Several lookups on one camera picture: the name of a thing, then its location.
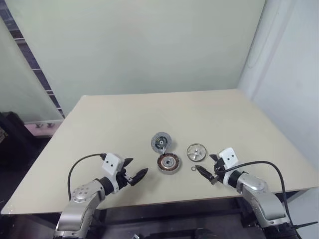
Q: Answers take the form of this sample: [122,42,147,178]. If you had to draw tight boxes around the frosted glass panel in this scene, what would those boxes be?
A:
[0,17,64,123]

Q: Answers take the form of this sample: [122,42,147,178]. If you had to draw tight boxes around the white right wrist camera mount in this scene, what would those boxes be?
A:
[218,147,240,186]

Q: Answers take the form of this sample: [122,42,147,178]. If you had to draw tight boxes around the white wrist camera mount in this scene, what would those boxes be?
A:
[102,152,125,194]
[218,147,240,186]

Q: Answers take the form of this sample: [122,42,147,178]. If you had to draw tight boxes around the silver spoked rotor cap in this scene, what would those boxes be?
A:
[186,142,207,162]

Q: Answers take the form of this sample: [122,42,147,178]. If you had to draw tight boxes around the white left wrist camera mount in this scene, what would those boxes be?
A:
[102,152,125,194]

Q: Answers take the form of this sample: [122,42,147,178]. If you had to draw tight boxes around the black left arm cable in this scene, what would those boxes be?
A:
[67,152,107,200]

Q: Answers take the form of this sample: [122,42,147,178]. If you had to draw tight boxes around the grey round motor cover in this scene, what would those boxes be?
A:
[150,132,173,154]

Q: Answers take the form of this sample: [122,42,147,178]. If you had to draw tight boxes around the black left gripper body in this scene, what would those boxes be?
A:
[116,166,133,190]

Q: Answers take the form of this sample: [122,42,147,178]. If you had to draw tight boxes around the pink white ledge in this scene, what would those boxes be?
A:
[24,119,65,136]

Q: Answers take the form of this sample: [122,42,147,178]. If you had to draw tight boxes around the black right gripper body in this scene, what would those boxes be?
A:
[210,158,227,186]

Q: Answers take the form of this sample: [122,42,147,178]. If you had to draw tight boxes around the silver motor stator copper windings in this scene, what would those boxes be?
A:
[157,152,183,176]

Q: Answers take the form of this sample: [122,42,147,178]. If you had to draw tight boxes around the dark window frame strip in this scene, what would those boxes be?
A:
[0,11,66,119]

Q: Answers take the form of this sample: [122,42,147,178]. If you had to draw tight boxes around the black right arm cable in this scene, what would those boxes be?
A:
[214,161,296,239]

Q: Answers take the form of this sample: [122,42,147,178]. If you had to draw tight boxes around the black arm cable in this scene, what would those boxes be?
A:
[214,161,296,239]
[67,152,107,200]

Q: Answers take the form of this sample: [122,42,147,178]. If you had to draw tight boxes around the black table frame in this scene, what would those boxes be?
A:
[86,184,319,239]

